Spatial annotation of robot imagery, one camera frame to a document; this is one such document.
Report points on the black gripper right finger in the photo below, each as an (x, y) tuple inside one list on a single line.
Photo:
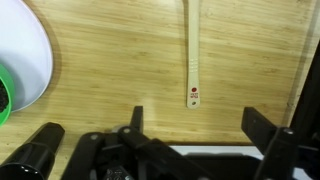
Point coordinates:
[(286, 153)]

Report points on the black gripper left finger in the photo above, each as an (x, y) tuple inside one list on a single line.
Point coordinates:
[(133, 156)]

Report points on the dark green bowl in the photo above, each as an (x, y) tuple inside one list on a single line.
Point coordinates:
[(10, 100)]

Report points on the lilac round plate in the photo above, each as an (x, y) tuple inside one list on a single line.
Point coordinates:
[(23, 50)]

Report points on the black cup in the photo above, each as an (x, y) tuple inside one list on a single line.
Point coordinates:
[(33, 153)]

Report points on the wooden spoon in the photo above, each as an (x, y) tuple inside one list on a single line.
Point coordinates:
[(193, 50)]

